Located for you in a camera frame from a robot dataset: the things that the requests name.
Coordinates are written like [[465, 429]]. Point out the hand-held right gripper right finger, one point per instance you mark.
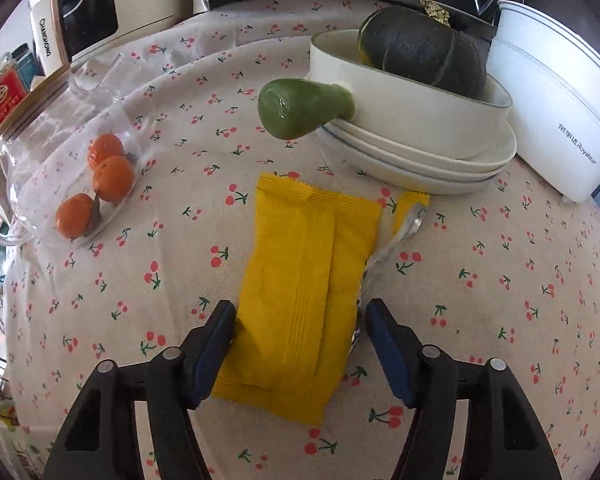
[[387, 350]]

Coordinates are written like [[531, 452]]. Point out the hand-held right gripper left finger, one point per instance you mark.
[[215, 345]]

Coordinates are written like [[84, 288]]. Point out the large yellow packet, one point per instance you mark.
[[300, 285]]

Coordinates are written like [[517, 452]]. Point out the cherry print tablecloth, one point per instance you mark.
[[480, 285]]

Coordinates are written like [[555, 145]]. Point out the tangerine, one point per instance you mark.
[[105, 149], [114, 179], [76, 216]]

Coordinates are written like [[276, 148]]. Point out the clear glass pitcher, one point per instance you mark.
[[40, 125]]

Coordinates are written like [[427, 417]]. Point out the white electric cooking pot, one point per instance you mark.
[[555, 110]]

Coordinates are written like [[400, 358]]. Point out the dark green pumpkin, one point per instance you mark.
[[415, 50]]

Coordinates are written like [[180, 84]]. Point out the red tin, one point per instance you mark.
[[0, 100]]

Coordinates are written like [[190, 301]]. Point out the teal tin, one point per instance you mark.
[[25, 65]]

